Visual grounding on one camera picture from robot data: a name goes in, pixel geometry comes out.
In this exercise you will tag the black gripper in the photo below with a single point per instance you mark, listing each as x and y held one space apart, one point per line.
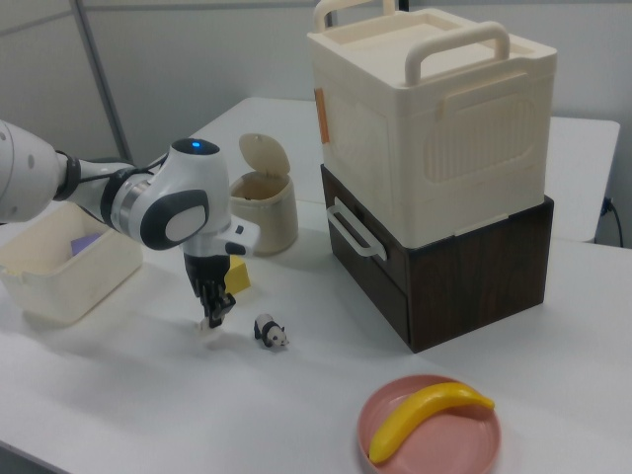
205 271

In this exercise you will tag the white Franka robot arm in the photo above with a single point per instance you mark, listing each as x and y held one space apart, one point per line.
163 207

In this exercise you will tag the beige trash can with lid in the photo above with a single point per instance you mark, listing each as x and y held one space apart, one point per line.
269 217

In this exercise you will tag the yellow foam cube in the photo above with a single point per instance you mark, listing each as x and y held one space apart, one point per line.
239 276

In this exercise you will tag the panda toy figure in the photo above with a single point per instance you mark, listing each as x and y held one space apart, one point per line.
270 333

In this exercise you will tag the purple block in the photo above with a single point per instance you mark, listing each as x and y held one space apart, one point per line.
85 244

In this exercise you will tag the cream open plastic bin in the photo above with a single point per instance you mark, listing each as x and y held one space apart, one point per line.
59 281

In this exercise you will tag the orange tag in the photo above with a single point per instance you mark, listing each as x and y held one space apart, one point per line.
322 116

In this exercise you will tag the yellow toy banana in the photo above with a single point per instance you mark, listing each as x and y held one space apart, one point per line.
419 415

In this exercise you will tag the dark brown wooden drawer cabinet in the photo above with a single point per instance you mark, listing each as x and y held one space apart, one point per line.
469 291

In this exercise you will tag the pink plate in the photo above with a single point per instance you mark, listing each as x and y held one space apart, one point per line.
434 439

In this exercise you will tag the grey partition post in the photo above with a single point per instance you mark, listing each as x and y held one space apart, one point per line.
106 89

